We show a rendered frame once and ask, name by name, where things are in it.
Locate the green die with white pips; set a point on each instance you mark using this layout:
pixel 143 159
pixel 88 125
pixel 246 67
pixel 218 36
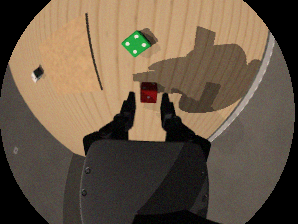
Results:
pixel 136 43

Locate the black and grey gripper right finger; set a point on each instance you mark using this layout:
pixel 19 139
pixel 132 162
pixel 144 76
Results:
pixel 173 125

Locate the tan textured mat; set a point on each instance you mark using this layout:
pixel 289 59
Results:
pixel 68 58

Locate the dark red die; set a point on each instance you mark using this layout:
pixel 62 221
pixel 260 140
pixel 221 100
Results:
pixel 148 92

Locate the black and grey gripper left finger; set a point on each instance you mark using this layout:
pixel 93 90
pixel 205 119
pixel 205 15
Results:
pixel 118 128

